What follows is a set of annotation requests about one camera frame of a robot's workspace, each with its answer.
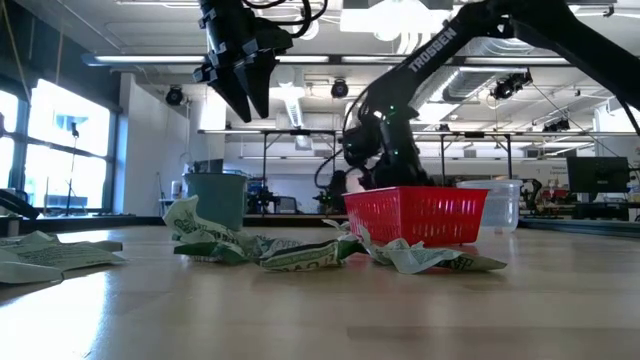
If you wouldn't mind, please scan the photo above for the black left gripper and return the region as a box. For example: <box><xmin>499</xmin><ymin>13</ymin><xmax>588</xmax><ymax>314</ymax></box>
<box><xmin>192</xmin><ymin>0</ymin><xmax>294</xmax><ymax>124</ymax></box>

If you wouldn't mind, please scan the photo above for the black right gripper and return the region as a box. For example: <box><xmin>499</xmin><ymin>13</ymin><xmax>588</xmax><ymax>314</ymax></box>
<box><xmin>359</xmin><ymin>141</ymin><xmax>436</xmax><ymax>191</ymax></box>

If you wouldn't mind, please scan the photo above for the red plastic basket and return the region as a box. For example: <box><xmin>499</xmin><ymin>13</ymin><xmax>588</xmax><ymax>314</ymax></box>
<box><xmin>343</xmin><ymin>185</ymin><xmax>490</xmax><ymax>248</ymax></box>

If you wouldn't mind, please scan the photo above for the clear plastic cup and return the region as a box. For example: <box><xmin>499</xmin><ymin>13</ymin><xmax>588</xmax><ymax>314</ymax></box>
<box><xmin>455</xmin><ymin>178</ymin><xmax>524</xmax><ymax>234</ymax></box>

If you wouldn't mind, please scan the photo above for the teal enamel mug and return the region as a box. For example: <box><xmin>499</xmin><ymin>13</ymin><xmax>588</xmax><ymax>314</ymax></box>
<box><xmin>183</xmin><ymin>172</ymin><xmax>249</xmax><ymax>232</ymax></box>

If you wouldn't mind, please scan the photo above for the black track light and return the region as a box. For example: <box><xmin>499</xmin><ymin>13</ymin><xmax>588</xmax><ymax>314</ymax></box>
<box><xmin>541</xmin><ymin>117</ymin><xmax>572</xmax><ymax>134</ymax></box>
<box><xmin>489</xmin><ymin>70</ymin><xmax>534</xmax><ymax>101</ymax></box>

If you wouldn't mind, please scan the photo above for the black tripod stand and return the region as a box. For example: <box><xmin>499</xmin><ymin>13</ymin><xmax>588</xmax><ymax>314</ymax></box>
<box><xmin>63</xmin><ymin>121</ymin><xmax>85</xmax><ymax>218</ymax></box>

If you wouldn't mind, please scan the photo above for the black computer monitor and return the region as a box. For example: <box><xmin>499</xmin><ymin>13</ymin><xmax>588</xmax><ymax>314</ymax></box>
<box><xmin>566</xmin><ymin>155</ymin><xmax>632</xmax><ymax>195</ymax></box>

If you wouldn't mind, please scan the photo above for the silver ventilation duct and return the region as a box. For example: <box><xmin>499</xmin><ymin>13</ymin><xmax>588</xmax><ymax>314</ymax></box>
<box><xmin>408</xmin><ymin>37</ymin><xmax>532</xmax><ymax>114</ymax></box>

